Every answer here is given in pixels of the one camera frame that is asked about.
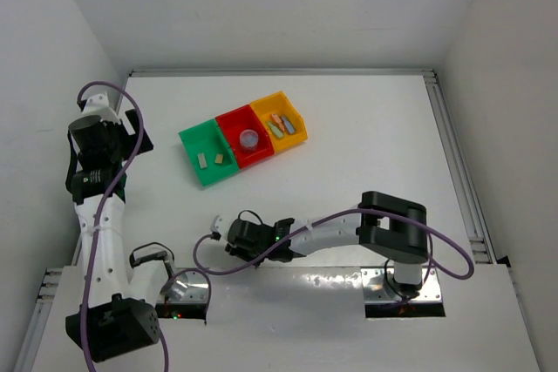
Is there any clear jar of clips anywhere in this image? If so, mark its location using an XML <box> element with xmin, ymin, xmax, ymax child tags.
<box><xmin>239</xmin><ymin>129</ymin><xmax>259</xmax><ymax>152</ymax></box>

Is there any red plastic bin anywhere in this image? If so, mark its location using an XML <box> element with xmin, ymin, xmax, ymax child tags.
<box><xmin>216</xmin><ymin>105</ymin><xmax>275</xmax><ymax>169</ymax></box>

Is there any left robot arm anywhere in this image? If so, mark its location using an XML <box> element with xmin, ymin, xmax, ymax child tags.
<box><xmin>65</xmin><ymin>110</ymin><xmax>174</xmax><ymax>365</ymax></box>

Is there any blue highlighter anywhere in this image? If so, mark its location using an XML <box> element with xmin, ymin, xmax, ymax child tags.
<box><xmin>281</xmin><ymin>115</ymin><xmax>296</xmax><ymax>135</ymax></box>

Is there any orange highlighter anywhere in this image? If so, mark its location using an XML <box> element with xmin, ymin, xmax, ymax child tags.
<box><xmin>271</xmin><ymin>113</ymin><xmax>286</xmax><ymax>132</ymax></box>

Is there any purple cable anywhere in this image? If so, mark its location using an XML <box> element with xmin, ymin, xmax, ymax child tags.
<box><xmin>192</xmin><ymin>207</ymin><xmax>475</xmax><ymax>306</ymax></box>
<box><xmin>76</xmin><ymin>80</ymin><xmax>213</xmax><ymax>372</ymax></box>

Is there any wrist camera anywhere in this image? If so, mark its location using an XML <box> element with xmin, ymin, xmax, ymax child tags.
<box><xmin>210</xmin><ymin>215</ymin><xmax>231</xmax><ymax>241</ymax></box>
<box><xmin>81</xmin><ymin>91</ymin><xmax>121</xmax><ymax>124</ymax></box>

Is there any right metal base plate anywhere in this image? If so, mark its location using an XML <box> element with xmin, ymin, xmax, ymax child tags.
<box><xmin>361</xmin><ymin>266</ymin><xmax>443</xmax><ymax>305</ymax></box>

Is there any metal base plate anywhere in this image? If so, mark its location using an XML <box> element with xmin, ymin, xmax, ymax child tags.
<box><xmin>361</xmin><ymin>266</ymin><xmax>443</xmax><ymax>305</ymax></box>
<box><xmin>160</xmin><ymin>267</ymin><xmax>212</xmax><ymax>304</ymax></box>

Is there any green highlighter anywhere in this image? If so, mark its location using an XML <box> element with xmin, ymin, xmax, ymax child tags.
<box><xmin>267</xmin><ymin>121</ymin><xmax>283</xmax><ymax>139</ymax></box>

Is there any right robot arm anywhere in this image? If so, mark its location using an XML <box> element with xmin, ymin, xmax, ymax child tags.
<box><xmin>225</xmin><ymin>192</ymin><xmax>428</xmax><ymax>299</ymax></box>

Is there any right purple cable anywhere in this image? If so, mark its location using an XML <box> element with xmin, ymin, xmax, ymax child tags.
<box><xmin>192</xmin><ymin>207</ymin><xmax>475</xmax><ymax>306</ymax></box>

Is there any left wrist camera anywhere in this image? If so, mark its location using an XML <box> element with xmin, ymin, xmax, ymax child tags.
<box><xmin>81</xmin><ymin>91</ymin><xmax>121</xmax><ymax>124</ymax></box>

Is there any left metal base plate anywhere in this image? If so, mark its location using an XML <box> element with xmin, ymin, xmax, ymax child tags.
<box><xmin>160</xmin><ymin>267</ymin><xmax>212</xmax><ymax>304</ymax></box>

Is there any green plastic bin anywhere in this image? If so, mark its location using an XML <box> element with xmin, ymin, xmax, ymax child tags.
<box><xmin>179</xmin><ymin>118</ymin><xmax>240</xmax><ymax>187</ymax></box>

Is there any long grey eraser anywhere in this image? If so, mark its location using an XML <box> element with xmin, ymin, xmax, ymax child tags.
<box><xmin>197</xmin><ymin>152</ymin><xmax>208</xmax><ymax>169</ymax></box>

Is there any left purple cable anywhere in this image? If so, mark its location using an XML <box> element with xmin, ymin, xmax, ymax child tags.
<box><xmin>76</xmin><ymin>80</ymin><xmax>213</xmax><ymax>372</ymax></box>

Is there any white front board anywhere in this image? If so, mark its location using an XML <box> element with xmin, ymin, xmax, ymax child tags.
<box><xmin>31</xmin><ymin>264</ymin><xmax>541</xmax><ymax>372</ymax></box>

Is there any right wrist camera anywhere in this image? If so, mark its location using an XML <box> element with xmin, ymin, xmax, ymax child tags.
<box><xmin>210</xmin><ymin>215</ymin><xmax>231</xmax><ymax>241</ymax></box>

